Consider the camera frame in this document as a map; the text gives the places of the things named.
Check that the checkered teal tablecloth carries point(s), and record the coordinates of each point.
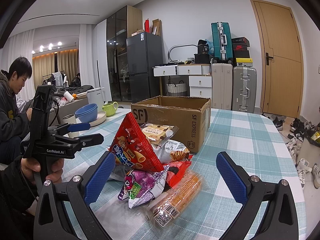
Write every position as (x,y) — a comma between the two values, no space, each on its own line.
(252,141)

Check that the white drawer desk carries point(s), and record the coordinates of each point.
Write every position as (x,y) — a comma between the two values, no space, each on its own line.
(196,76)

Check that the white electric kettle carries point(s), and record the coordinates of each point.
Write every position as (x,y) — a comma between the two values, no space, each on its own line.
(97,96)

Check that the silver aluminium suitcase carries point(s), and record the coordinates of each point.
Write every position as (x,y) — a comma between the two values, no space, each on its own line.
(244,89)

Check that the operator left hand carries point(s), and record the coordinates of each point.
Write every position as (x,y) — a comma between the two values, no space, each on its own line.
(29,166)

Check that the red triangular chip bag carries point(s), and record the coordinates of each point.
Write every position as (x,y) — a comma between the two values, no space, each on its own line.
(132,149)

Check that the blue stacked bowls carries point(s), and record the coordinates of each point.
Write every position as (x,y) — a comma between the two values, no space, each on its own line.
(87,113)

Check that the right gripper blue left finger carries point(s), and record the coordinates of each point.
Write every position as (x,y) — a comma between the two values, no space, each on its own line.
(96,177)

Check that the seated person in hoodie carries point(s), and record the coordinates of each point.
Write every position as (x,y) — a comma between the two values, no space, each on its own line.
(14,124)

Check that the green ceramic mug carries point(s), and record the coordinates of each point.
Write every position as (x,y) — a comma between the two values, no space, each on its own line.
(110,108)

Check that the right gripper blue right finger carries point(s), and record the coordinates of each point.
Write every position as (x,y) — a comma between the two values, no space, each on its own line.
(235,177)

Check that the teal suitcase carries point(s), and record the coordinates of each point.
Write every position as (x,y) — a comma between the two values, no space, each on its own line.
(222,42)

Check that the purple gummy candy bag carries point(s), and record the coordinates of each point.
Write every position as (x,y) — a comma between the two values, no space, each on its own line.
(140,187)

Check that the beige suitcase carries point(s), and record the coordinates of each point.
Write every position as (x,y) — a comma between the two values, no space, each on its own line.
(222,85)

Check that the black refrigerator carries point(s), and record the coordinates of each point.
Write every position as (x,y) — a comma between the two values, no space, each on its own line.
(144,52)

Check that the woven laundry basket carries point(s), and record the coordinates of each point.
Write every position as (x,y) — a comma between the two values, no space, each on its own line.
(177,89)

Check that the white red snack bag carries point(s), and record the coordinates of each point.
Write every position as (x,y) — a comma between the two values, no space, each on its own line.
(171,151)

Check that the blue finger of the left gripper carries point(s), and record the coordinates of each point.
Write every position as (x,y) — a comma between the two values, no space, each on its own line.
(78,127)
(85,142)

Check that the beige cup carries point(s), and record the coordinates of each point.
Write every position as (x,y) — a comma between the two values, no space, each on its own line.
(70,119)

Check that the wooden door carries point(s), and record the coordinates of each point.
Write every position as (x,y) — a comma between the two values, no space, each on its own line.
(282,59)

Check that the SF cardboard box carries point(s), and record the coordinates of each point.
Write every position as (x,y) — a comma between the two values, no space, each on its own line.
(190,114)

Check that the glass door cabinet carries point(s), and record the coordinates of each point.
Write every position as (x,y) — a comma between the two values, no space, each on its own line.
(119,27)

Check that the chocolate chip cookie pack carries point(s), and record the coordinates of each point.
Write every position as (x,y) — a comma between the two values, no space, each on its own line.
(158,134)

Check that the orange cracker sleeve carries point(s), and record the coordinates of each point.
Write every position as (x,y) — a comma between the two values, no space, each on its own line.
(167,208)

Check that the stacked shoe boxes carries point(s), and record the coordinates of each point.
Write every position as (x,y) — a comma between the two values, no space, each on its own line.
(241,54)

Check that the red black noodle pack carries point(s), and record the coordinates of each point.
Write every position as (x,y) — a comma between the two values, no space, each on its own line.
(176,172)

